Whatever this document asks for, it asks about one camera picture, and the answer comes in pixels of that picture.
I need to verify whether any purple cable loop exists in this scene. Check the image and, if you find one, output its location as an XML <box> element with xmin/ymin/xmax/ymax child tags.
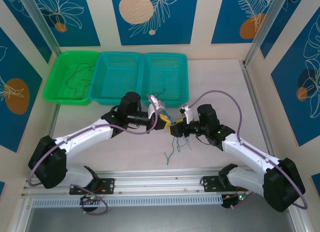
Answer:
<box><xmin>81</xmin><ymin>195</ymin><xmax>109</xmax><ymax>215</ymax></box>

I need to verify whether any grey slotted cable duct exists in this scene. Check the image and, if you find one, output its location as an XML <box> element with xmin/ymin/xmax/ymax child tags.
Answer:
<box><xmin>31</xmin><ymin>193</ymin><xmax>224</xmax><ymax>208</ymax></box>

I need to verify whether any dark thin cable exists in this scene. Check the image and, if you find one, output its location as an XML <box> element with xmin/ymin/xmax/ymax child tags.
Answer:
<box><xmin>65</xmin><ymin>63</ymin><xmax>96</xmax><ymax>100</ymax></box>

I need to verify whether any blue poster with flower outline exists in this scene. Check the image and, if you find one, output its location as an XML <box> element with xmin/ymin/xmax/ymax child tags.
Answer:
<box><xmin>29</xmin><ymin>0</ymin><xmax>101</xmax><ymax>48</ymax></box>

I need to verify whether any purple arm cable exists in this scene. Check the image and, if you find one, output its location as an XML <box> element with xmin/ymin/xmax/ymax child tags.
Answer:
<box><xmin>187</xmin><ymin>90</ymin><xmax>309</xmax><ymax>209</ymax></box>
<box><xmin>27</xmin><ymin>94</ymin><xmax>161</xmax><ymax>187</ymax></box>

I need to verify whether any black controller board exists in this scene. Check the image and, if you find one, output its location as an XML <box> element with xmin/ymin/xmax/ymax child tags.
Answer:
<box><xmin>221</xmin><ymin>193</ymin><xmax>251</xmax><ymax>210</ymax></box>
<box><xmin>79</xmin><ymin>194</ymin><xmax>101</xmax><ymax>205</ymax></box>

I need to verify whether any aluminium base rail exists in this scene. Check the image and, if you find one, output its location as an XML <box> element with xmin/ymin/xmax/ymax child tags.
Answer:
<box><xmin>23</xmin><ymin>168</ymin><xmax>253</xmax><ymax>197</ymax></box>

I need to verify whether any teal thin cable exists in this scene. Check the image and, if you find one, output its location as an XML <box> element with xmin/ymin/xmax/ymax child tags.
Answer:
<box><xmin>152</xmin><ymin>88</ymin><xmax>173</xmax><ymax>122</ymax></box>

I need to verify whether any blue thin cable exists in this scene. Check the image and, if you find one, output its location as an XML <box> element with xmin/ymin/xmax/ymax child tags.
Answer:
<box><xmin>163</xmin><ymin>113</ymin><xmax>193</xmax><ymax>152</ymax></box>

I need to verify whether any blue poster with orange circle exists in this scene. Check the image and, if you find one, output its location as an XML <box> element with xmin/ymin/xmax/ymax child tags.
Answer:
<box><xmin>211</xmin><ymin>0</ymin><xmax>277</xmax><ymax>45</ymax></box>

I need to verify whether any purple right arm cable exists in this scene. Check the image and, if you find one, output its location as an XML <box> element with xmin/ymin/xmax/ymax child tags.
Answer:
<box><xmin>187</xmin><ymin>90</ymin><xmax>309</xmax><ymax>209</ymax></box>

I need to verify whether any blue poster with peach circle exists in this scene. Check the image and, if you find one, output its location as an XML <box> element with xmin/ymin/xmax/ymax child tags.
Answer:
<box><xmin>110</xmin><ymin>0</ymin><xmax>200</xmax><ymax>46</ymax></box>

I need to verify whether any thin wire bundle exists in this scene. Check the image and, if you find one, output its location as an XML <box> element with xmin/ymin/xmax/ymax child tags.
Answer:
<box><xmin>164</xmin><ymin>136</ymin><xmax>180</xmax><ymax>165</ymax></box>

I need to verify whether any green perforated plastic basket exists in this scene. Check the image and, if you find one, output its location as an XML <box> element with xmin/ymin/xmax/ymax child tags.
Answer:
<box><xmin>42</xmin><ymin>51</ymin><xmax>100</xmax><ymax>106</ymax></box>

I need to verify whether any aluminium frame post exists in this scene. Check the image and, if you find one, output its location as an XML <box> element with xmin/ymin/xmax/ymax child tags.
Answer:
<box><xmin>244</xmin><ymin>0</ymin><xmax>286</xmax><ymax>67</ymax></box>
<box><xmin>17</xmin><ymin>0</ymin><xmax>62</xmax><ymax>56</ymax></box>

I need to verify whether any teal perforated plastic basket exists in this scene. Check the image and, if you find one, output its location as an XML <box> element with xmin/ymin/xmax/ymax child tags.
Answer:
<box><xmin>88</xmin><ymin>51</ymin><xmax>144</xmax><ymax>107</ymax></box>
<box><xmin>138</xmin><ymin>54</ymin><xmax>191</xmax><ymax>110</ymax></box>

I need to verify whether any blue floral wall poster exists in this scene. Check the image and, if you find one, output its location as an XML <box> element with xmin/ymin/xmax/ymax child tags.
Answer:
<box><xmin>259</xmin><ymin>0</ymin><xmax>320</xmax><ymax>60</ymax></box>
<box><xmin>0</xmin><ymin>0</ymin><xmax>53</xmax><ymax>65</ymax></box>
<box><xmin>0</xmin><ymin>26</ymin><xmax>44</xmax><ymax>153</ymax></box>
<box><xmin>271</xmin><ymin>9</ymin><xmax>320</xmax><ymax>147</ymax></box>

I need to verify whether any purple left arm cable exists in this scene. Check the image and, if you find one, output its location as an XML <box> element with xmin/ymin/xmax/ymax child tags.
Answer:
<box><xmin>27</xmin><ymin>94</ymin><xmax>161</xmax><ymax>187</ymax></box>

